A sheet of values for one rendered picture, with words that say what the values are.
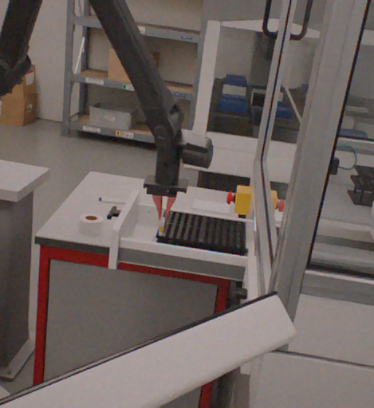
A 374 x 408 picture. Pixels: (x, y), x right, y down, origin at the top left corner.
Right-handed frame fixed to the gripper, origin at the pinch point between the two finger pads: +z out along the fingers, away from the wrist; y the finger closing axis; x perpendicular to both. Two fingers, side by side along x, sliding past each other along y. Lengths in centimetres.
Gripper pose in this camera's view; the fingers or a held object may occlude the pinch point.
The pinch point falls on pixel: (163, 216)
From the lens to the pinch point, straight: 137.2
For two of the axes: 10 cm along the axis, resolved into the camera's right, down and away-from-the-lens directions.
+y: 9.9, 1.2, -0.3
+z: -1.0, 9.2, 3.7
